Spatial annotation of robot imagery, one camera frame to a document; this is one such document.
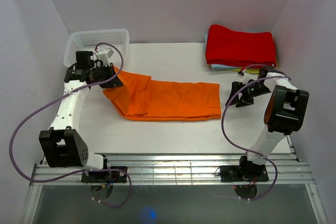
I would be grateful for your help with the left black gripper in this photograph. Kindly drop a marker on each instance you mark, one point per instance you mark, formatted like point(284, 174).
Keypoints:
point(115, 82)

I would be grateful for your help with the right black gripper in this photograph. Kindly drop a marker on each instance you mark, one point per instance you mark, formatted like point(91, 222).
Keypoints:
point(245, 100)

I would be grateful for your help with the orange trousers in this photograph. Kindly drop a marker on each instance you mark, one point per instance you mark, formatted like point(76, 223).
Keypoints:
point(141, 98)

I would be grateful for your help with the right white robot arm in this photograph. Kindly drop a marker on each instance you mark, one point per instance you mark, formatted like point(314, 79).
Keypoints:
point(284, 114)

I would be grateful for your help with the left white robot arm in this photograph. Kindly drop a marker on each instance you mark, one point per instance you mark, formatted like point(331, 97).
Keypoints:
point(61, 143)

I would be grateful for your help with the yellow-green folded trousers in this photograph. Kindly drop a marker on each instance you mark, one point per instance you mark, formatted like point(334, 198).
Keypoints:
point(246, 70)

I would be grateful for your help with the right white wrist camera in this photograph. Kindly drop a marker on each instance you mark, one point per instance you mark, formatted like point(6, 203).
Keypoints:
point(245, 77)

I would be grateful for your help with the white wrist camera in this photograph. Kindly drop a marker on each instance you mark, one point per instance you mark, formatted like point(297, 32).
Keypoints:
point(104, 54)
point(245, 77)

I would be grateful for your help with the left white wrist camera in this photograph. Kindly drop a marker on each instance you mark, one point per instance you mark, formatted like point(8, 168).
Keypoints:
point(104, 54)

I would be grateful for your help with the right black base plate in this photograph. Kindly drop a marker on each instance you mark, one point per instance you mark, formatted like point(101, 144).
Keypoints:
point(233, 173)

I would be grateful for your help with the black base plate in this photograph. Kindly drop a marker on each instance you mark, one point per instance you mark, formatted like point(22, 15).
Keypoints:
point(233, 173)
point(115, 175)

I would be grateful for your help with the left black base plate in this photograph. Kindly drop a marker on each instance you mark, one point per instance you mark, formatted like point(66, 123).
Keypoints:
point(115, 175)

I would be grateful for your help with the aluminium rail frame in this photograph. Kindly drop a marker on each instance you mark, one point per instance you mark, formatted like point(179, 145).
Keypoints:
point(174, 174)

